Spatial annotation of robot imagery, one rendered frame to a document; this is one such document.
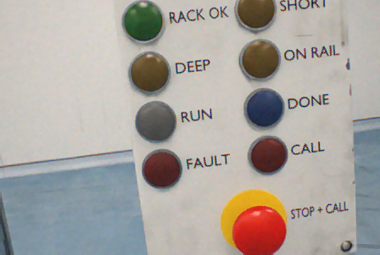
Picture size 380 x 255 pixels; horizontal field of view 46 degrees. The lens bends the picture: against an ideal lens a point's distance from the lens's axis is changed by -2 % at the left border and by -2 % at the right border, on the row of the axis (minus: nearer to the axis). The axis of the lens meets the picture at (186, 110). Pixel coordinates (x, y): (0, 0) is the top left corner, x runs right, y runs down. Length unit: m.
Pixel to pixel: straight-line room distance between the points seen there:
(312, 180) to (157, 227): 0.13
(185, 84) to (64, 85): 3.69
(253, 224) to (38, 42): 3.75
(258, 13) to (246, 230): 0.15
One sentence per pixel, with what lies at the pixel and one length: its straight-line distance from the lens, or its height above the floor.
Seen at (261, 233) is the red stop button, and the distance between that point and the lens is 0.34.
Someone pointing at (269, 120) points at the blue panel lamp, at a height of 1.05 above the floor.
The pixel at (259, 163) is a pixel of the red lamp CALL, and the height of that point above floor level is 1.02.
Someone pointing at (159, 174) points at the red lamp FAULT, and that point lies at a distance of 0.34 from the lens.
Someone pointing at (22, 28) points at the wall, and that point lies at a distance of 4.05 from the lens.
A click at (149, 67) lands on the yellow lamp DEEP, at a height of 1.10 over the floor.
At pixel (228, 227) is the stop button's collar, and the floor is 0.97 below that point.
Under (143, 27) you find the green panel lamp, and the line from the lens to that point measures 0.32.
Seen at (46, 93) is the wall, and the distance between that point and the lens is 4.05.
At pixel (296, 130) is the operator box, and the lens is 0.35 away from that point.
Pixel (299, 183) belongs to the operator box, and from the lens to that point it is 0.37.
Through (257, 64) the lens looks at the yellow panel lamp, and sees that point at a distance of 0.33.
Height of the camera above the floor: 1.12
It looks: 11 degrees down
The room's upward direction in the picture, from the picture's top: 7 degrees counter-clockwise
